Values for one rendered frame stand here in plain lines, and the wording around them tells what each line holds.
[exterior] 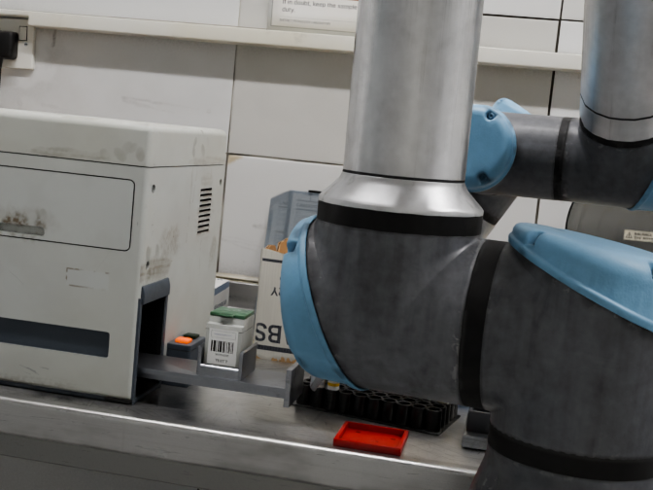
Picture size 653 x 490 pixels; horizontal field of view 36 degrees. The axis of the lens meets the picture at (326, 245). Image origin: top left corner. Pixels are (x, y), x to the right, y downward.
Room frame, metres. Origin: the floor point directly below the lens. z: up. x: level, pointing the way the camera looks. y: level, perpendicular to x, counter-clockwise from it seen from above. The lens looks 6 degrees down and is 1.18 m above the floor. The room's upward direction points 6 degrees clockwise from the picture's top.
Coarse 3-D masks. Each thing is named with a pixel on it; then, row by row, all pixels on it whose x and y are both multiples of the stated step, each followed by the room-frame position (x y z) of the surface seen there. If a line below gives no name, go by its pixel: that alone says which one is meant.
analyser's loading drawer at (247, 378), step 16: (256, 352) 1.08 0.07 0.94; (144, 368) 1.05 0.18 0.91; (160, 368) 1.05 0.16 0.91; (176, 368) 1.06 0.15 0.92; (192, 368) 1.06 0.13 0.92; (208, 368) 1.04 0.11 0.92; (224, 368) 1.03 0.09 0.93; (240, 368) 1.03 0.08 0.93; (256, 368) 1.09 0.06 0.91; (288, 368) 1.02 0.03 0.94; (192, 384) 1.04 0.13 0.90; (208, 384) 1.04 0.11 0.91; (224, 384) 1.03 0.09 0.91; (240, 384) 1.03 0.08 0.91; (256, 384) 1.02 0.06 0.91; (272, 384) 1.03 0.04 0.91; (288, 384) 1.02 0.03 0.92; (288, 400) 1.02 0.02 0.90
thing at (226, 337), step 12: (216, 324) 1.04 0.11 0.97; (228, 324) 1.05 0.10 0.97; (240, 324) 1.05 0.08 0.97; (252, 324) 1.08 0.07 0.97; (216, 336) 1.04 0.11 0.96; (228, 336) 1.04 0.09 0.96; (240, 336) 1.04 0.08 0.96; (252, 336) 1.08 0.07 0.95; (216, 348) 1.04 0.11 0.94; (228, 348) 1.04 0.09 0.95; (240, 348) 1.04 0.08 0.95; (204, 360) 1.05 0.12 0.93; (216, 360) 1.04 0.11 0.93; (228, 360) 1.04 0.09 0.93
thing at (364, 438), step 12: (348, 432) 1.01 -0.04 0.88; (360, 432) 1.02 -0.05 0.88; (372, 432) 1.02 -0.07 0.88; (384, 432) 1.02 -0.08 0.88; (396, 432) 1.02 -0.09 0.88; (408, 432) 1.02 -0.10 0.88; (336, 444) 0.97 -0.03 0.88; (348, 444) 0.96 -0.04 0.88; (360, 444) 0.96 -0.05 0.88; (372, 444) 0.96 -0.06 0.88; (384, 444) 0.98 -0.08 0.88; (396, 444) 0.98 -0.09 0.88
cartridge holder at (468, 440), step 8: (472, 408) 1.03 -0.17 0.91; (472, 416) 1.02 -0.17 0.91; (480, 416) 1.01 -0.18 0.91; (488, 416) 1.01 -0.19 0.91; (472, 424) 1.02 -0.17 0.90; (480, 424) 1.01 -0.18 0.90; (488, 424) 1.01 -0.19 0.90; (464, 432) 1.01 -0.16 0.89; (472, 432) 1.02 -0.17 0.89; (480, 432) 1.01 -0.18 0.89; (488, 432) 1.01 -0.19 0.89; (464, 440) 1.00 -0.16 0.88; (472, 440) 1.00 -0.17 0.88; (480, 440) 1.00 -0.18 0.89; (472, 448) 1.00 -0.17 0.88; (480, 448) 1.00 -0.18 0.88
